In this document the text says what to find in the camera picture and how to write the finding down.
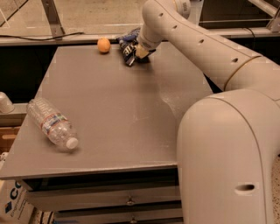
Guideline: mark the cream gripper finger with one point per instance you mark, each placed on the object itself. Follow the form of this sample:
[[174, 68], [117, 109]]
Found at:
[[141, 52]]

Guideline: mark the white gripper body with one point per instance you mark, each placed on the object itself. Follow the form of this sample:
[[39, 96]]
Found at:
[[146, 44]]

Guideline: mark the blue Kettle chip bag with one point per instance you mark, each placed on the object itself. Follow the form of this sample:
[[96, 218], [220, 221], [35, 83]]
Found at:
[[128, 45]]

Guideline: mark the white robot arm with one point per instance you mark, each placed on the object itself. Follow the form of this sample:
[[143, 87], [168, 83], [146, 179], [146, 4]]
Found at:
[[227, 142]]

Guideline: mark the orange fruit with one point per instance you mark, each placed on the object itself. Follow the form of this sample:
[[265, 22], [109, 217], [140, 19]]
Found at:
[[103, 45]]

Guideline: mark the grey drawer cabinet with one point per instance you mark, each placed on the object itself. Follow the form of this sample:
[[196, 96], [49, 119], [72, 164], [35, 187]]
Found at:
[[126, 118]]

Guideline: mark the clear plastic water bottle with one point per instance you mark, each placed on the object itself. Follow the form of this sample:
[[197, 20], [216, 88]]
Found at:
[[53, 123]]

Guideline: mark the white cup at left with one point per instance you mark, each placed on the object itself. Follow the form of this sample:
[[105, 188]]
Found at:
[[6, 106]]

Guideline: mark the upper grey drawer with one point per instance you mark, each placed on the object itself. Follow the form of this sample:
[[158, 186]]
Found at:
[[104, 196]]

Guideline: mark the grey drawer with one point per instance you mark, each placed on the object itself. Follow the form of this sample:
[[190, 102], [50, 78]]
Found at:
[[129, 215], [104, 196]]

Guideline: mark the brown cardboard box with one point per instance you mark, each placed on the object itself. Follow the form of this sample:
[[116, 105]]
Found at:
[[7, 137]]

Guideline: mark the lower grey drawer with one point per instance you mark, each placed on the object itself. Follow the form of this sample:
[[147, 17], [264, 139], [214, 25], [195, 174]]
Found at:
[[129, 215]]

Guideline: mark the white printed cardboard box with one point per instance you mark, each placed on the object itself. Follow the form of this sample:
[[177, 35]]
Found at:
[[14, 208]]

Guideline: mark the left metal bracket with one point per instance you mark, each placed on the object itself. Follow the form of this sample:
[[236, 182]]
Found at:
[[53, 18]]

